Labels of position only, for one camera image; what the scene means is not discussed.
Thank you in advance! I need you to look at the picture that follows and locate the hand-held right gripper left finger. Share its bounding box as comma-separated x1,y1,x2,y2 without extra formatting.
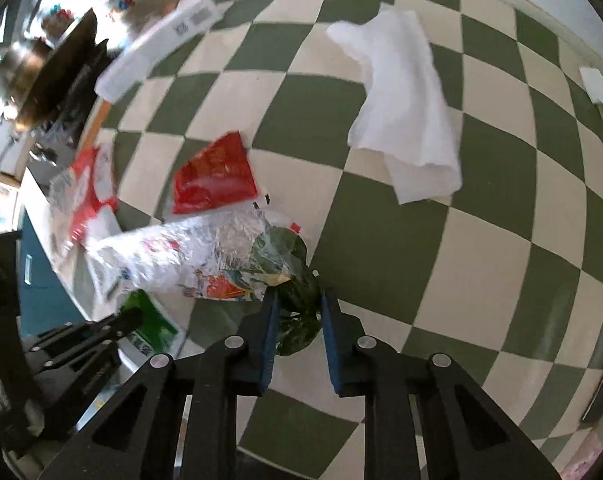
38,288,282,480

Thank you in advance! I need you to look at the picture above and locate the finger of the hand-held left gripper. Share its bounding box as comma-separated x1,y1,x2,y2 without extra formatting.
27,307,143,363
40,341,125,442

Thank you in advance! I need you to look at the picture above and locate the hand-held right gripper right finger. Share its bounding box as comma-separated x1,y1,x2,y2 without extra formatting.
320,288,563,480

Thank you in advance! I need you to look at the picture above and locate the green plastic wrapper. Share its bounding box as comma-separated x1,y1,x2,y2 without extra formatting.
250,226,325,357

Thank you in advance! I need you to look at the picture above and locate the green and white packet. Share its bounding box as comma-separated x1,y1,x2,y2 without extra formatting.
120,289,180,357

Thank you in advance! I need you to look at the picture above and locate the blue cabinet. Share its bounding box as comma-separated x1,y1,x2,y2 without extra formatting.
17,209,84,338

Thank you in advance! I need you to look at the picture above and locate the clear printed plastic wrapper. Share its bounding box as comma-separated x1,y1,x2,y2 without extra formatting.
84,208,307,302

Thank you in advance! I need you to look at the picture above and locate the red and white plastic bag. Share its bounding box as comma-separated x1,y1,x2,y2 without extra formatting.
48,144,123,261

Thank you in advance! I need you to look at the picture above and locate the red foil packet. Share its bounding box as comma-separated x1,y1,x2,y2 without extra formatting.
172,131,259,216

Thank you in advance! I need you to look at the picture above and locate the orange stick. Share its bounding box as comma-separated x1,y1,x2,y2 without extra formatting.
82,99,110,152

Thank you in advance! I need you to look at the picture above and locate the white paper towel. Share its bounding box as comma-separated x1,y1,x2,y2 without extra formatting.
326,8,464,206

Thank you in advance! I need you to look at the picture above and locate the black pan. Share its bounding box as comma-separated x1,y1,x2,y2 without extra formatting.
15,9,113,133

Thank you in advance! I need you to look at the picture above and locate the steel pot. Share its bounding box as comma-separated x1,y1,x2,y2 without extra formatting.
0,36,57,133

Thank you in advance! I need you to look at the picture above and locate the long white cardboard box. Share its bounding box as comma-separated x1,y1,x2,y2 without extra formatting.
94,0,223,104

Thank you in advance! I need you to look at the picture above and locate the small white card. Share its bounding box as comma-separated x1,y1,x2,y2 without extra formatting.
579,66,603,106

